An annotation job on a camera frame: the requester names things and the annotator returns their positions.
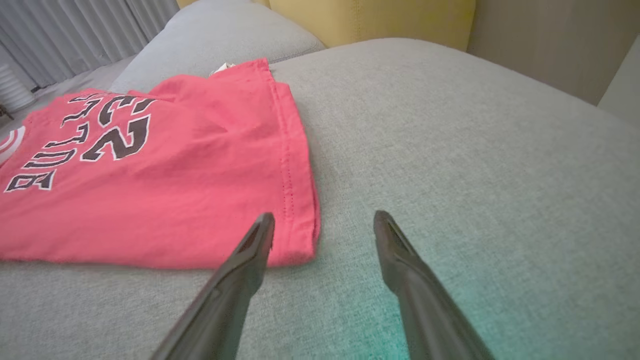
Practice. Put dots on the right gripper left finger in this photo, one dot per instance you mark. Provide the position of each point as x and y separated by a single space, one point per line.
225 305

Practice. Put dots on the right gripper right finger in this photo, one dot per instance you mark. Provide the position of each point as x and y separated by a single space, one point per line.
425 310

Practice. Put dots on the red basketball jersey shirt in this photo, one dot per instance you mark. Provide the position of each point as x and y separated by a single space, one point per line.
165 190

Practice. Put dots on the large grey sofa seat cushion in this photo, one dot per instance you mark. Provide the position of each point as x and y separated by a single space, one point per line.
475 175

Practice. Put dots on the small grey sofa seat cushion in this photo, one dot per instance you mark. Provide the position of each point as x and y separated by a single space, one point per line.
215 35

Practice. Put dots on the yellow sofa back cushion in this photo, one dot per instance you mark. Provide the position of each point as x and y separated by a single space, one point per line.
390 20

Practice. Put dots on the light grey sofa armrest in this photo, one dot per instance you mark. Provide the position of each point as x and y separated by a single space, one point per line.
625 90

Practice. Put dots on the white ribbed appliance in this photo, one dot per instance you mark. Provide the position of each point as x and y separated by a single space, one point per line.
12 90

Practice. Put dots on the grey pleated curtain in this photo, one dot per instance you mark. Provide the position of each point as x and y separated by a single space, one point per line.
75 35

